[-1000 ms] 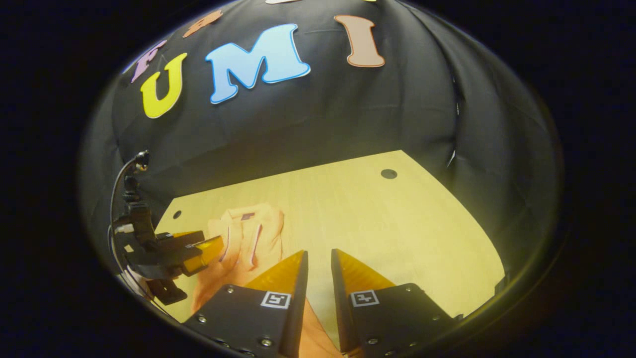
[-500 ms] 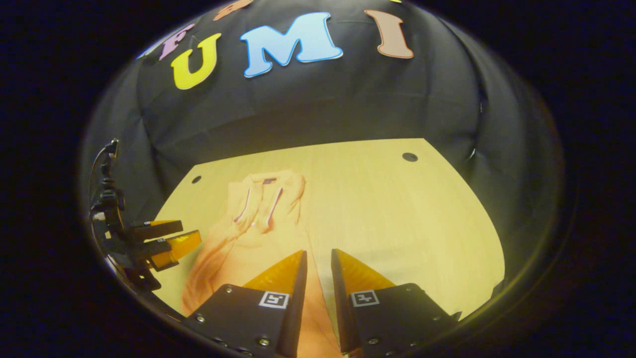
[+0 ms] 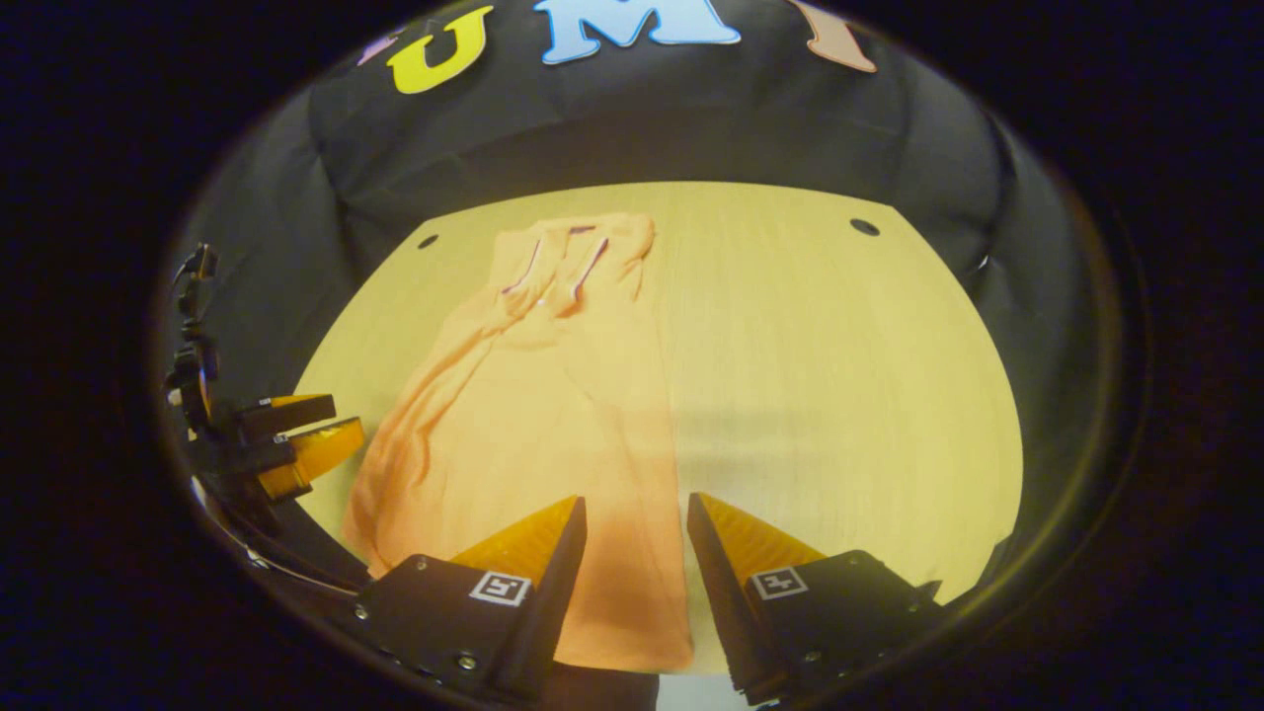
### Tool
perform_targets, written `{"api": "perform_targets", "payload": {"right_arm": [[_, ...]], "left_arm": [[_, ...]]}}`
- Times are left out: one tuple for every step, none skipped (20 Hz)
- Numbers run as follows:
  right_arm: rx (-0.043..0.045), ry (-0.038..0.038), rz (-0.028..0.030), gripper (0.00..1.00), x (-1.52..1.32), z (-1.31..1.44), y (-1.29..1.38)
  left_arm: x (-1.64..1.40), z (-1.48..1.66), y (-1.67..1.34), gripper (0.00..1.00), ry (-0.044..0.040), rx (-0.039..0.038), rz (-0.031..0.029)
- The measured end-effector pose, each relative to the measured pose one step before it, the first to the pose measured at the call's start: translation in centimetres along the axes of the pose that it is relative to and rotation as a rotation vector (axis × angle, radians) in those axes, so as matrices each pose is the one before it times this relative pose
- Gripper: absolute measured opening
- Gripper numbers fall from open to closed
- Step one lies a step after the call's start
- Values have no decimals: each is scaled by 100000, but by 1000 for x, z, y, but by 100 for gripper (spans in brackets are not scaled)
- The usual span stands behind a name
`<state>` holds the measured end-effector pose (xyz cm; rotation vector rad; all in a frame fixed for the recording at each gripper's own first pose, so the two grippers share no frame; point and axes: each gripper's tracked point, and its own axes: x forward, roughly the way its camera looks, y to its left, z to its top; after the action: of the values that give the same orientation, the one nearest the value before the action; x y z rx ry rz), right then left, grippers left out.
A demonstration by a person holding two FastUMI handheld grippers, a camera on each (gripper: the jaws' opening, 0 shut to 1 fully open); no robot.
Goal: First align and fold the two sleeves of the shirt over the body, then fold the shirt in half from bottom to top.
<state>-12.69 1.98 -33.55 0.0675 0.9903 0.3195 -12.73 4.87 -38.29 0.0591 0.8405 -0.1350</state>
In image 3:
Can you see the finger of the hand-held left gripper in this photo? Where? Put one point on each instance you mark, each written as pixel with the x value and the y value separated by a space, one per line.
pixel 286 415
pixel 316 449

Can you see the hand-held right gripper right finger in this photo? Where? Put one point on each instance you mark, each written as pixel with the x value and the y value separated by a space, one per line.
pixel 716 583

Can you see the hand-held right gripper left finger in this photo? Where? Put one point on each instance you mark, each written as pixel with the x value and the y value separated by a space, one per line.
pixel 553 583

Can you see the orange T-shirt with striped collar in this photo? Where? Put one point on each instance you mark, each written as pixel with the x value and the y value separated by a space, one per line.
pixel 533 415

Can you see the black backdrop cloth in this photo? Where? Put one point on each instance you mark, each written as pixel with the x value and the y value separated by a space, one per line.
pixel 612 138

